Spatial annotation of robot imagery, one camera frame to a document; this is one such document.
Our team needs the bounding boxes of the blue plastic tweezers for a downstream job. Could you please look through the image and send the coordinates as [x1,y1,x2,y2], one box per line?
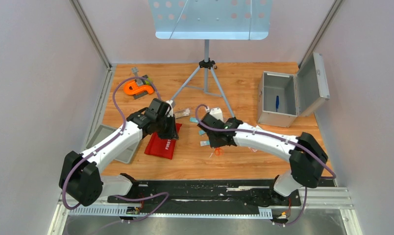
[275,95,280,112]

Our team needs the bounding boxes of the cotton swabs bag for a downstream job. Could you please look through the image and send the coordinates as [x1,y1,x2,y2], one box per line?
[174,108,191,119]

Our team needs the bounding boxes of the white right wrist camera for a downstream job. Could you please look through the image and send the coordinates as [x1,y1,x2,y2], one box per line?
[209,107,224,122]

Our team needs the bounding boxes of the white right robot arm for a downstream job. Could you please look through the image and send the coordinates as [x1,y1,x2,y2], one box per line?
[198,113,328,205]

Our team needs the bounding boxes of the orange grey toy fixture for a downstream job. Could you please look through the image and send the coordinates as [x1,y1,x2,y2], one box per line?
[123,74,154,99]

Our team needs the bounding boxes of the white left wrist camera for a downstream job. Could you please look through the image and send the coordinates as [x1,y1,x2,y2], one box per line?
[166,100,175,117]

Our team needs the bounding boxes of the orange handled scissors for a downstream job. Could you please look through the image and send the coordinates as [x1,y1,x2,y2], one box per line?
[214,147,224,156]

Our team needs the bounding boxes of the blue Basewing sachet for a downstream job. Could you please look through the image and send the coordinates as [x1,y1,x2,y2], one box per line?
[190,117,199,123]

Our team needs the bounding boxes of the red first aid pouch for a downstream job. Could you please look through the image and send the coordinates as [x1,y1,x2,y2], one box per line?
[144,133,177,160]

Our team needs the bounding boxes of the blue music stand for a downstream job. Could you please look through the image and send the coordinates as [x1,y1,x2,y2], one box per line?
[148,0,272,114]

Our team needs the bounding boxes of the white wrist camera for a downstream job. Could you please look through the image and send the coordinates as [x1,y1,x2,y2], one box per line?
[166,100,175,117]
[209,107,224,122]

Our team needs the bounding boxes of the grey metal case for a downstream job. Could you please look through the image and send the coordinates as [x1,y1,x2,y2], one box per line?
[257,52,330,127]

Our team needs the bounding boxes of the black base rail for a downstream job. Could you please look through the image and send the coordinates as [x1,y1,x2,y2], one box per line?
[126,179,302,215]

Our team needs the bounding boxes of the grey plastic tray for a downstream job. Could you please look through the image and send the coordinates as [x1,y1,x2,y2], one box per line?
[85,124,141,165]

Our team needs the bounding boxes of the blue white sachet lower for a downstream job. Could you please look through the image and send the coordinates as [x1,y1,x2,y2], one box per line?
[200,141,210,146]

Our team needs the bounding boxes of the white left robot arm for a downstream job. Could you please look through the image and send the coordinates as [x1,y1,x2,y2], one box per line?
[59,98,179,207]

